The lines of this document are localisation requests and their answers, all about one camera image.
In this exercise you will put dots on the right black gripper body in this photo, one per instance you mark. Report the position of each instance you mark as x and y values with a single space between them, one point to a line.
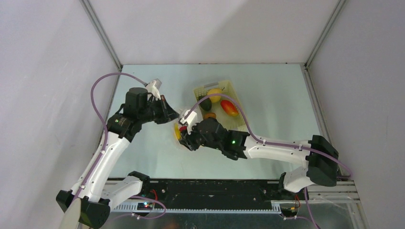
192 137

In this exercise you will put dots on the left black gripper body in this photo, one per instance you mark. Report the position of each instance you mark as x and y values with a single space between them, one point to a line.
152 112

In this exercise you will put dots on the clear dotted zip bag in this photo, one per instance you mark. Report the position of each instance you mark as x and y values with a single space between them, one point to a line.
182 131

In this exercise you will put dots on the red pomegranate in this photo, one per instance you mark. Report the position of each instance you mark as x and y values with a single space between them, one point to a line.
183 128

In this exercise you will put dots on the yellow banana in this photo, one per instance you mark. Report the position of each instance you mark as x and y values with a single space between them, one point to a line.
177 132

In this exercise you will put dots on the red mango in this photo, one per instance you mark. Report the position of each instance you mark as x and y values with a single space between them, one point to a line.
229 108

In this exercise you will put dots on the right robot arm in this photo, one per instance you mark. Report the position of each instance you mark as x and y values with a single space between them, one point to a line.
316 159

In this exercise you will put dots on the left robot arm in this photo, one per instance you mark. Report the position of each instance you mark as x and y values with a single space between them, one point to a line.
86 202

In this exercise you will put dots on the yellow plastic basket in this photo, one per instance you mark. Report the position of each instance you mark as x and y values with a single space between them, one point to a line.
229 93

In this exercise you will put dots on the green avocado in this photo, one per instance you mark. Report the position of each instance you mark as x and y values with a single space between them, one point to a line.
206 105

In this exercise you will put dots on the yellow lemon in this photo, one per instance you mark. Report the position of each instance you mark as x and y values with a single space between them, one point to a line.
215 94

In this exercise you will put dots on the small circuit board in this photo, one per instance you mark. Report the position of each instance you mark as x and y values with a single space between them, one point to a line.
145 206

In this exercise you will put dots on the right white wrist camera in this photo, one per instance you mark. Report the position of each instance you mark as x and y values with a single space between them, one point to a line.
189 119

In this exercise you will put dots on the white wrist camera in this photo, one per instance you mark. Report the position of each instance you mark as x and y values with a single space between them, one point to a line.
189 119
153 88

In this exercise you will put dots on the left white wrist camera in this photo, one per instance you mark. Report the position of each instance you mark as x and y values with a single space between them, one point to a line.
153 88

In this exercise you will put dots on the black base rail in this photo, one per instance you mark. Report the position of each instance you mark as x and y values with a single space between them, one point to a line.
218 193

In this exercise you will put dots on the white perforated cable tray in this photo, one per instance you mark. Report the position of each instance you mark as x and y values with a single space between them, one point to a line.
131 207

